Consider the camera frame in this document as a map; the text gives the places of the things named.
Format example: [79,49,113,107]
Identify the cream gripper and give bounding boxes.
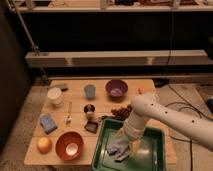
[117,127,143,157]

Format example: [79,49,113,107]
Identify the grey blue towel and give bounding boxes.
[106,139,130,162]

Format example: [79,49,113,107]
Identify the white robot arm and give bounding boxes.
[117,93,213,156]

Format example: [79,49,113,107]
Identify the green plastic tray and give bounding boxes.
[91,117,167,171]

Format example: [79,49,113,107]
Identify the bunch of brown grapes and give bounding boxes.
[111,104,132,120]

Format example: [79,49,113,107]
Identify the small dark square dish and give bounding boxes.
[84,121,99,133]

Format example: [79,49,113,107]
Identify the white mushroom toy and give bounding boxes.
[86,111,99,122]

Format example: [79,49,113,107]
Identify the purple bowl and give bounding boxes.
[105,79,128,97]

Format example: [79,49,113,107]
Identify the small dark cup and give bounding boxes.
[84,104,95,113]

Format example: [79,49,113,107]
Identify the red bowl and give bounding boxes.
[55,131,84,161]

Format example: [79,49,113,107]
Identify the light blue cup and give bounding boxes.
[84,84,96,100]

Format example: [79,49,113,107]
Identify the metal spoon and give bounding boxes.
[66,102,72,124]

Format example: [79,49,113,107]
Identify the orange fruit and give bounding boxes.
[37,137,52,154]

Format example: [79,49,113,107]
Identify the blue sponge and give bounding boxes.
[40,114,57,134]

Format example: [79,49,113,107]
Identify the white cup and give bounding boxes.
[47,87,63,106]

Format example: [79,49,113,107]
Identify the wooden shelf rack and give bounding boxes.
[6,0,213,68]

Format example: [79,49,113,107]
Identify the black floor cables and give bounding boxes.
[166,83,213,171]

